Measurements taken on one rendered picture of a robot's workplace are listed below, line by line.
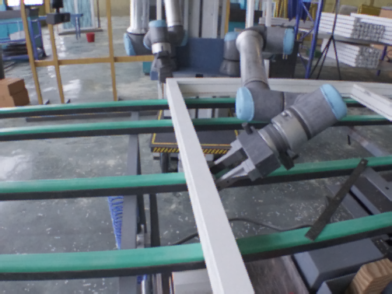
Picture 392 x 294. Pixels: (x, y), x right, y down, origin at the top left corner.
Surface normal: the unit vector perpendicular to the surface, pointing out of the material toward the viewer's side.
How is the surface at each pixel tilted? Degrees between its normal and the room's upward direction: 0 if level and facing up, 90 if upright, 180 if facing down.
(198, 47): 90
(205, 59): 90
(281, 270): 0
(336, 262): 0
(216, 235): 0
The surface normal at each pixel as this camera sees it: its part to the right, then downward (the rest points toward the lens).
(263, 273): 0.04, -0.86
